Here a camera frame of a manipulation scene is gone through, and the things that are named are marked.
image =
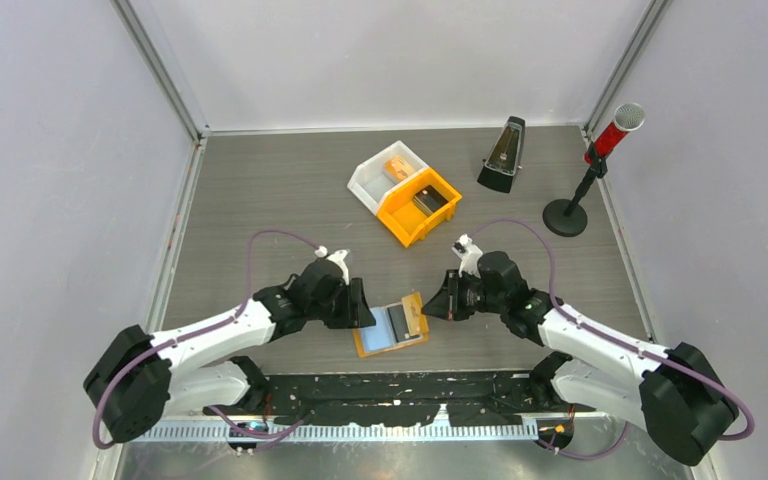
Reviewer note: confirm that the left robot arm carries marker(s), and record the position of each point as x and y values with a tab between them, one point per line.
142	378

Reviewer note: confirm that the orange box in white bin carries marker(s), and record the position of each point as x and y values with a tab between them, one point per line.
398	169

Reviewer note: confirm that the black metronome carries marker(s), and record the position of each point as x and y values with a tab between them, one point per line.
501	166

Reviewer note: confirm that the white plastic bin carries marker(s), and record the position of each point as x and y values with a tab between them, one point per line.
371	183

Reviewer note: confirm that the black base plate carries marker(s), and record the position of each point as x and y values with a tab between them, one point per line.
469	398

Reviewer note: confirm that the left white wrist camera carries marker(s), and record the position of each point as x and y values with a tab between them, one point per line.
337	257

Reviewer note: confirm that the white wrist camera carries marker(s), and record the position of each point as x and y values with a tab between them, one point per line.
337	257
468	253

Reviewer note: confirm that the orange card holder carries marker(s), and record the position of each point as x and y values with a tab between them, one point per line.
413	306

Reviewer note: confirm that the blue credit card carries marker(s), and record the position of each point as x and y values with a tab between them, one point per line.
378	337

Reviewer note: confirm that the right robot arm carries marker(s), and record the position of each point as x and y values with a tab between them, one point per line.
673	394

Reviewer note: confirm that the red microphone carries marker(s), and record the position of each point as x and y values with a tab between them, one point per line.
627	118

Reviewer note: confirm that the black cards in yellow bin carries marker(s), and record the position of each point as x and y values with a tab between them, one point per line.
428	200

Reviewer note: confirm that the black microphone stand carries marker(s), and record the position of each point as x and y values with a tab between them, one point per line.
566	217

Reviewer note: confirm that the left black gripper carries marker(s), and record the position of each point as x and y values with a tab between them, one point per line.
355	313

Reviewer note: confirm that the white toothed rail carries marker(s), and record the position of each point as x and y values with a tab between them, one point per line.
438	430

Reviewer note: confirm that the yellow plastic bin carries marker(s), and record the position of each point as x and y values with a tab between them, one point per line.
404	220

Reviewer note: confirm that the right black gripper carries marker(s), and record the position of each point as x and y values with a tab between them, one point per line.
447	302

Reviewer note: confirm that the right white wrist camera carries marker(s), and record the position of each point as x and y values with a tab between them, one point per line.
468	253

